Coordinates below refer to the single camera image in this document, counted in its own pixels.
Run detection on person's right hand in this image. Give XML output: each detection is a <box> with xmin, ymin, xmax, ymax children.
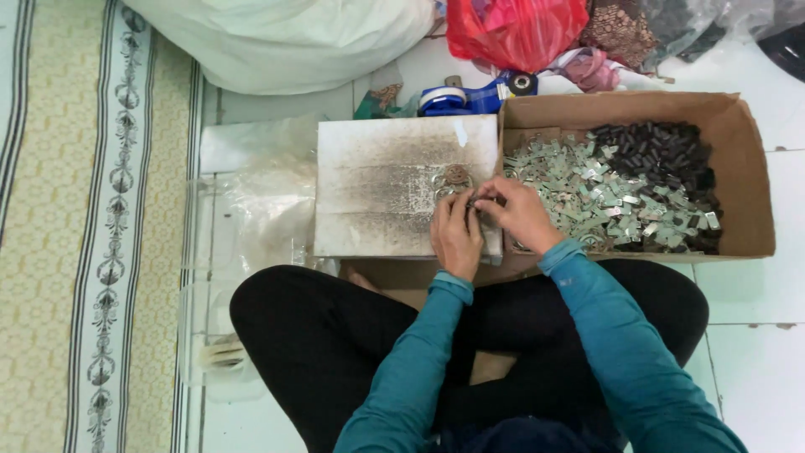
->
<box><xmin>473</xmin><ymin>175</ymin><xmax>567</xmax><ymax>258</ymax></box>

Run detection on person's left hand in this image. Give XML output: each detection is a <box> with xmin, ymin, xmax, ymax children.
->
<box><xmin>429</xmin><ymin>188</ymin><xmax>485</xmax><ymax>283</ymax></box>

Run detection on metal key rings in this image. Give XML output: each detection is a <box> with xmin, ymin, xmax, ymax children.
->
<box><xmin>431</xmin><ymin>171</ymin><xmax>475</xmax><ymax>202</ymax></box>

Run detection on white stained work block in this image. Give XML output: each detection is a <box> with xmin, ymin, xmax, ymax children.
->
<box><xmin>313</xmin><ymin>114</ymin><xmax>504</xmax><ymax>259</ymax></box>

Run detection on heap of silver metal clips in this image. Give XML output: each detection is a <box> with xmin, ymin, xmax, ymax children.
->
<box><xmin>503</xmin><ymin>133</ymin><xmax>722</xmax><ymax>247</ymax></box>

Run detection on person's bare foot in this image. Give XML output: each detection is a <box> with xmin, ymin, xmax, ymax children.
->
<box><xmin>347</xmin><ymin>269</ymin><xmax>398</xmax><ymax>298</ymax></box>

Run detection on brown cardboard box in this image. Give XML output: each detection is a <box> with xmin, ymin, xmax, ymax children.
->
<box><xmin>497</xmin><ymin>91</ymin><xmax>776</xmax><ymax>264</ymax></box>

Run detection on blue tape dispenser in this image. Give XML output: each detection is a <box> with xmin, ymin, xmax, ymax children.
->
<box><xmin>418</xmin><ymin>70</ymin><xmax>540</xmax><ymax>118</ymax></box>

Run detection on heap of dark metal pieces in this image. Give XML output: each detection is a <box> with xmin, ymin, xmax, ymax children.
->
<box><xmin>590</xmin><ymin>121</ymin><xmax>724</xmax><ymax>255</ymax></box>

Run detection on green patterned fabric scrap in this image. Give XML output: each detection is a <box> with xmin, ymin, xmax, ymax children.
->
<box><xmin>353</xmin><ymin>83</ymin><xmax>405</xmax><ymax>120</ymax></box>

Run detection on pink crumpled cloth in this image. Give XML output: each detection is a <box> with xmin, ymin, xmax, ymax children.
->
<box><xmin>553</xmin><ymin>48</ymin><xmax>623</xmax><ymax>94</ymax></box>

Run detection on person's black trousers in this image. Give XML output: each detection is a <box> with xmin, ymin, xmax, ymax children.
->
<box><xmin>229</xmin><ymin>258</ymin><xmax>710</xmax><ymax>453</ymax></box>

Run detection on red plastic bag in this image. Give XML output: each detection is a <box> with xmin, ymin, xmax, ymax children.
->
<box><xmin>445</xmin><ymin>0</ymin><xmax>590</xmax><ymax>74</ymax></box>

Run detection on clear plastic bag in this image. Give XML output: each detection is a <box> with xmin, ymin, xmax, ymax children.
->
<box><xmin>177</xmin><ymin>113</ymin><xmax>328</xmax><ymax>404</ymax></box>

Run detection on brown lace fabric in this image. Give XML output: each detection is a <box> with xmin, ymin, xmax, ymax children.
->
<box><xmin>580</xmin><ymin>0</ymin><xmax>660</xmax><ymax>70</ymax></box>

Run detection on clear bag of dark items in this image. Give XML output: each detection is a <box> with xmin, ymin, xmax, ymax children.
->
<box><xmin>641</xmin><ymin>0</ymin><xmax>805</xmax><ymax>70</ymax></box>

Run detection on large white sack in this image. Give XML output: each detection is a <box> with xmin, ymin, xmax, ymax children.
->
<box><xmin>122</xmin><ymin>0</ymin><xmax>436</xmax><ymax>96</ymax></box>

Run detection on patterned yellow floor mat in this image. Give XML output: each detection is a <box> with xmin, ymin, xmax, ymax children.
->
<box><xmin>0</xmin><ymin>0</ymin><xmax>205</xmax><ymax>453</ymax></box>

